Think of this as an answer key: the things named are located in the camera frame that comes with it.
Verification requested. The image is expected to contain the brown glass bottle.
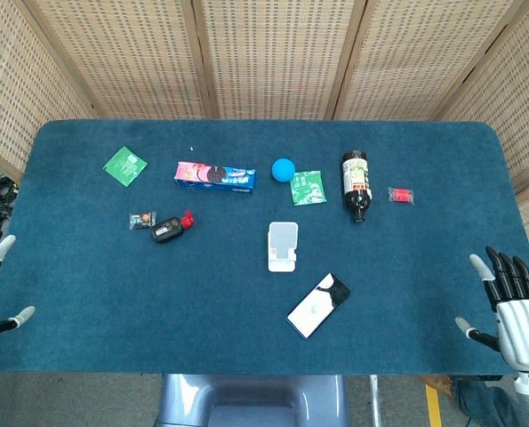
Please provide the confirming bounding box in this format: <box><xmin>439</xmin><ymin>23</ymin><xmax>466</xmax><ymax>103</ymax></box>
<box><xmin>341</xmin><ymin>149</ymin><xmax>373</xmax><ymax>223</ymax></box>

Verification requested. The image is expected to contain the yellow floor tape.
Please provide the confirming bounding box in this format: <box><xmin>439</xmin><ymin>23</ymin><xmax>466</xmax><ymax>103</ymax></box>
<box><xmin>425</xmin><ymin>383</ymin><xmax>444</xmax><ymax>427</ymax></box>

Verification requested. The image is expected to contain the small black snack packet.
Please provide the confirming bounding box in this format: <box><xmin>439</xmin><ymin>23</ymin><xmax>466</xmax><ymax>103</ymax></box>
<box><xmin>129</xmin><ymin>212</ymin><xmax>158</xmax><ymax>231</ymax></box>

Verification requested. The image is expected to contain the black smartphone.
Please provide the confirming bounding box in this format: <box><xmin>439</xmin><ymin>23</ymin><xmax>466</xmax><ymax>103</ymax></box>
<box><xmin>285</xmin><ymin>271</ymin><xmax>352</xmax><ymax>341</ymax></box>

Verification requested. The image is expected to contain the blue table cloth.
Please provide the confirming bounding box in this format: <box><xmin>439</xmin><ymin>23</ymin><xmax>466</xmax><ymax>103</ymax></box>
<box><xmin>0</xmin><ymin>118</ymin><xmax>529</xmax><ymax>377</ymax></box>

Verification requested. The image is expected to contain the blue denim fabric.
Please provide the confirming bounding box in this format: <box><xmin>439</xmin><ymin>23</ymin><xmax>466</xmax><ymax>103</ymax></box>
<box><xmin>449</xmin><ymin>380</ymin><xmax>521</xmax><ymax>427</ymax></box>

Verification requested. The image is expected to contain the green and white sachet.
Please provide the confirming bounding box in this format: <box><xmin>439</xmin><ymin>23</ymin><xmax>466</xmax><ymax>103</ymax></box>
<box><xmin>289</xmin><ymin>170</ymin><xmax>327</xmax><ymax>207</ymax></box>

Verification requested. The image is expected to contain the small black bottle red cap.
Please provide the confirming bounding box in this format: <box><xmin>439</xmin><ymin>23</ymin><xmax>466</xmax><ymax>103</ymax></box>
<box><xmin>151</xmin><ymin>210</ymin><xmax>196</xmax><ymax>246</ymax></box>

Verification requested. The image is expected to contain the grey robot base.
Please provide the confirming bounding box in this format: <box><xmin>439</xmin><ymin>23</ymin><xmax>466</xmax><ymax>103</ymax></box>
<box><xmin>155</xmin><ymin>374</ymin><xmax>350</xmax><ymax>427</ymax></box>

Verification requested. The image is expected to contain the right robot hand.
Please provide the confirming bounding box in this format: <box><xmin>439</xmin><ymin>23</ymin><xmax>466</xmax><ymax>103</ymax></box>
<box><xmin>454</xmin><ymin>246</ymin><xmax>529</xmax><ymax>372</ymax></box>

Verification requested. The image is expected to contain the white metal table leg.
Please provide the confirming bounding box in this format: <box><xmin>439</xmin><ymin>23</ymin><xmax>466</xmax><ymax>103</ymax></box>
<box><xmin>369</xmin><ymin>375</ymin><xmax>381</xmax><ymax>427</ymax></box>

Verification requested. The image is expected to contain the woven bamboo folding screen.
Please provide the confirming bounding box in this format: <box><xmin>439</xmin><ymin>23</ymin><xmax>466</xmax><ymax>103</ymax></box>
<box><xmin>0</xmin><ymin>0</ymin><xmax>529</xmax><ymax>268</ymax></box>

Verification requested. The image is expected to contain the blue ball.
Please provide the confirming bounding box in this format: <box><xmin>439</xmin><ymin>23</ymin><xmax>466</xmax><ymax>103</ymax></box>
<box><xmin>271</xmin><ymin>157</ymin><xmax>297</xmax><ymax>183</ymax></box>

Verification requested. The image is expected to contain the pink and blue cookie box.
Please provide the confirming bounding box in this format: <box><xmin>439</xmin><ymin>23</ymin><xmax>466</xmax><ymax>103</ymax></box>
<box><xmin>174</xmin><ymin>161</ymin><xmax>259</xmax><ymax>197</ymax></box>

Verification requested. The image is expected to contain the white phone stand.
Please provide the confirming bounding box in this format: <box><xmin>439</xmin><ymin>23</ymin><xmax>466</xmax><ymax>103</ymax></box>
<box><xmin>267</xmin><ymin>222</ymin><xmax>300</xmax><ymax>273</ymax></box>

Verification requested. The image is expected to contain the small red wrapped snack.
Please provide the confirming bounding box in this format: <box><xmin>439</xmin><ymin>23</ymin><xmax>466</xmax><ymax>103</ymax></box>
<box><xmin>388</xmin><ymin>187</ymin><xmax>415</xmax><ymax>205</ymax></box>

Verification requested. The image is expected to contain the green square sachet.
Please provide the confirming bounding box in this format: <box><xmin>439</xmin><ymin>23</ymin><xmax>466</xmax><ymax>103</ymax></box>
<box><xmin>102</xmin><ymin>145</ymin><xmax>149</xmax><ymax>189</ymax></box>

